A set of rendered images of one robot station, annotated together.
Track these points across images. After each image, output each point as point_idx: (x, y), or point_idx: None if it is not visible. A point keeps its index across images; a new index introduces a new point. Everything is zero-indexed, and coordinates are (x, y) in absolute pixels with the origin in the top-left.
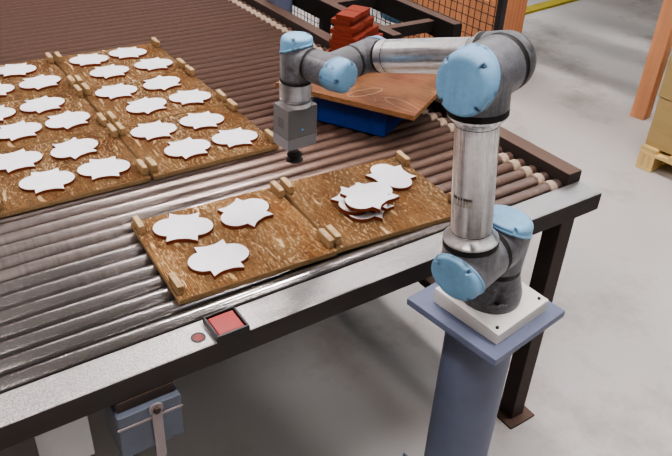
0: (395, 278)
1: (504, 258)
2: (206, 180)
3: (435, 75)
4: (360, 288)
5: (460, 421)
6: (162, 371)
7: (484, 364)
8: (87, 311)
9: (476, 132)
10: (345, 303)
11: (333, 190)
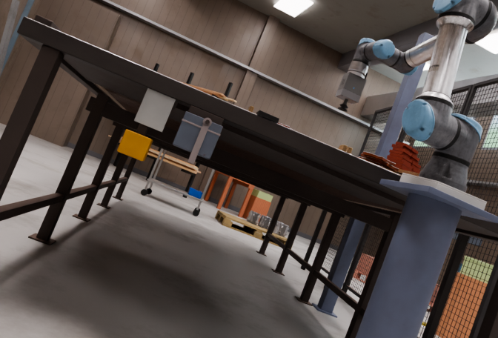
0: (377, 170)
1: (454, 123)
2: None
3: None
4: (352, 156)
5: (390, 287)
6: (222, 106)
7: (422, 227)
8: None
9: (450, 24)
10: (339, 158)
11: None
